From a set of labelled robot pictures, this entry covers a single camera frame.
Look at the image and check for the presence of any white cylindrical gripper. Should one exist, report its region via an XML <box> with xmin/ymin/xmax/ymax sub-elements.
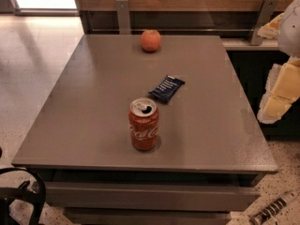
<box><xmin>257</xmin><ymin>0</ymin><xmax>300</xmax><ymax>124</ymax></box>

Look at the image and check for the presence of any red coca-cola can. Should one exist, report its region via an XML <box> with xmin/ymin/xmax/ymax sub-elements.
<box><xmin>128</xmin><ymin>97</ymin><xmax>159</xmax><ymax>151</ymax></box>

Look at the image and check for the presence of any red apple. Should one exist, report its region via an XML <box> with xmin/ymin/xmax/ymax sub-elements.
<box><xmin>141</xmin><ymin>30</ymin><xmax>161</xmax><ymax>53</ymax></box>

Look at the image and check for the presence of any grey metal shelf ledge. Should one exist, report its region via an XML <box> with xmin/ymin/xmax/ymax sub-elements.
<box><xmin>221</xmin><ymin>38</ymin><xmax>278</xmax><ymax>51</ymax></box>

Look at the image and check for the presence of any dark blue snack bar wrapper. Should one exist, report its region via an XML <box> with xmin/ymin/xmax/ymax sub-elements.
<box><xmin>149</xmin><ymin>75</ymin><xmax>185</xmax><ymax>103</ymax></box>

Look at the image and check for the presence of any grey table with drawers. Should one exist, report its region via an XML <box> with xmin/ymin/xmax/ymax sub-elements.
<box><xmin>13</xmin><ymin>35</ymin><xmax>278</xmax><ymax>225</ymax></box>

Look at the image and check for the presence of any striped cylindrical floor object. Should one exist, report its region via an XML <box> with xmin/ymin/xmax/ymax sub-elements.
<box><xmin>249</xmin><ymin>190</ymin><xmax>299</xmax><ymax>225</ymax></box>

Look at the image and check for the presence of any right metal wall bracket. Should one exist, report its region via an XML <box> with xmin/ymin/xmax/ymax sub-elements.
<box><xmin>248</xmin><ymin>0</ymin><xmax>278</xmax><ymax>46</ymax></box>

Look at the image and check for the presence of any metal wall bracket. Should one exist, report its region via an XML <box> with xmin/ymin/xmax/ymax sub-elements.
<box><xmin>116</xmin><ymin>0</ymin><xmax>131</xmax><ymax>35</ymax></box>
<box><xmin>248</xmin><ymin>0</ymin><xmax>278</xmax><ymax>46</ymax></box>

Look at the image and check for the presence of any left metal wall bracket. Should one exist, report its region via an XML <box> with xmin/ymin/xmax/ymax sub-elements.
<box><xmin>116</xmin><ymin>0</ymin><xmax>131</xmax><ymax>35</ymax></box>

